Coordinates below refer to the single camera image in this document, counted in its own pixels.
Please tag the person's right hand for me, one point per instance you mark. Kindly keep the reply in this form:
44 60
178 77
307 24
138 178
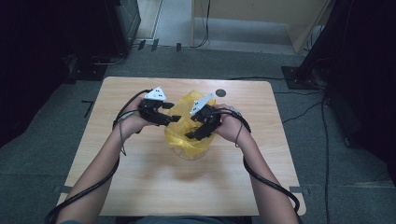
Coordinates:
230 127

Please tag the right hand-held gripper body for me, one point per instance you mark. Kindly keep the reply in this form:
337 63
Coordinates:
208 119

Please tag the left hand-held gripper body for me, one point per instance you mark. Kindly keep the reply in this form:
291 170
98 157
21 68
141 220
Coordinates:
149 110

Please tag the person's left hand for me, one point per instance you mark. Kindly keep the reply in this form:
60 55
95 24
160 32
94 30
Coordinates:
132 119

